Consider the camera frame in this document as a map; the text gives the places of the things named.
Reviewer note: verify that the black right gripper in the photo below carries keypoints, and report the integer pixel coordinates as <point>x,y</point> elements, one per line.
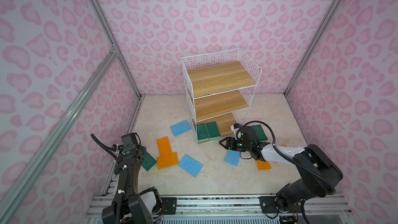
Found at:
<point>229,140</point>

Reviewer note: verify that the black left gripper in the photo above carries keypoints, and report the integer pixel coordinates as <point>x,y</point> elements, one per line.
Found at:
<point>140,149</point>

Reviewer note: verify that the green sponge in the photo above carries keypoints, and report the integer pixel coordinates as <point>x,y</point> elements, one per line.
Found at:
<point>148,161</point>
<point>202,133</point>
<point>213,130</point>
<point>260,133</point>

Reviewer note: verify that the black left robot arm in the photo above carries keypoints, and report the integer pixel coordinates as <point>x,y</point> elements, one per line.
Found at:
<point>127,206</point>

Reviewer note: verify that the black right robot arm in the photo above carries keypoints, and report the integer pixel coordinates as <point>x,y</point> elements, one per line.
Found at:
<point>319,175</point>

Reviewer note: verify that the blue sponge near shelf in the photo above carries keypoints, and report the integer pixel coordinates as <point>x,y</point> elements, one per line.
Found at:
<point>180,128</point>

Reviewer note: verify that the blue sponge centre right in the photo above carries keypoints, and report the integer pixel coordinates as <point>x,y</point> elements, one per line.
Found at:
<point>232,158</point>

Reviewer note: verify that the orange sponge upper left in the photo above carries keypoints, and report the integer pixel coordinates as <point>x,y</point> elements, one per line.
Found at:
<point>164,146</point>

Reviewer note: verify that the orange sponge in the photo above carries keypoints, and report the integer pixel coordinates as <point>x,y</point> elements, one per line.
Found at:
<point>263,165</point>
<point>164,146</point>
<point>167,160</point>

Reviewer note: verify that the orange sponge lower left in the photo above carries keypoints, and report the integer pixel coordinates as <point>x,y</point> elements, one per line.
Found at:
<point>167,160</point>

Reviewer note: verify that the orange sponge right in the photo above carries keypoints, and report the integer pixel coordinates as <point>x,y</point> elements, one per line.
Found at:
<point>263,165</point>

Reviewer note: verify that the blue sponge lower left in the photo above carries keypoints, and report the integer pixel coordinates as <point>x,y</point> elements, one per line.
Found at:
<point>190,165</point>

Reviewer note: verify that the white wire wooden shelf rack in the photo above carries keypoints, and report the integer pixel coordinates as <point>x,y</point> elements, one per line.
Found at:
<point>220,87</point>

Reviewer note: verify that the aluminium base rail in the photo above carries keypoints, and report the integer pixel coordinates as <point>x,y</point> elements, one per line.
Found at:
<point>251,209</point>

